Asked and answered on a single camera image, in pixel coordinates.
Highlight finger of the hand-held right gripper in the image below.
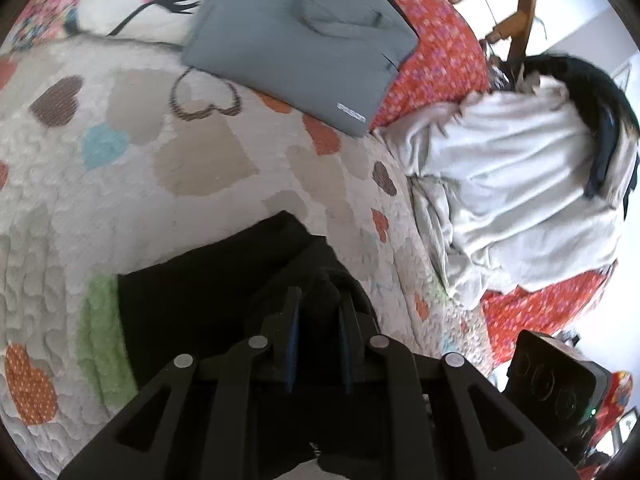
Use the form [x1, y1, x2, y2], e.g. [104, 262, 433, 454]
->
[584, 107, 626, 200]

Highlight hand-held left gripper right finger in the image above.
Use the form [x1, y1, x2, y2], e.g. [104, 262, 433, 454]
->
[337, 292, 583, 480]

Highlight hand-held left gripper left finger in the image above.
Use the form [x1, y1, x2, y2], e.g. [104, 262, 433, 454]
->
[57, 285, 306, 480]

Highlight dark cloth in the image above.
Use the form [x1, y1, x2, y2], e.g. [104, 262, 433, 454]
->
[517, 54, 640, 131]

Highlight black pants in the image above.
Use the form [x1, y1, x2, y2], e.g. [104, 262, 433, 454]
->
[117, 210, 383, 480]

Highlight white crumpled garment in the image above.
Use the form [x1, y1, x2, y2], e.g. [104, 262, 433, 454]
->
[372, 72, 640, 311]

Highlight wooden chair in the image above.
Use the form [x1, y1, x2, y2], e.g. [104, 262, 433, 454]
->
[445, 0, 543, 66]

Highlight red floral bedsheet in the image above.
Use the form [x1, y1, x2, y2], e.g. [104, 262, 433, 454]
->
[350, 0, 636, 441]

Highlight heart patterned quilt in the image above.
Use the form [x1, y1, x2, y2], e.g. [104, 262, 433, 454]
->
[0, 35, 501, 466]

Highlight grey laptop bag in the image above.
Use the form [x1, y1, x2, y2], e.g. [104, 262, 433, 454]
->
[181, 0, 420, 138]

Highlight printed cream pillow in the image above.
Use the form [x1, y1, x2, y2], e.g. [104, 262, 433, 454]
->
[10, 0, 221, 53]

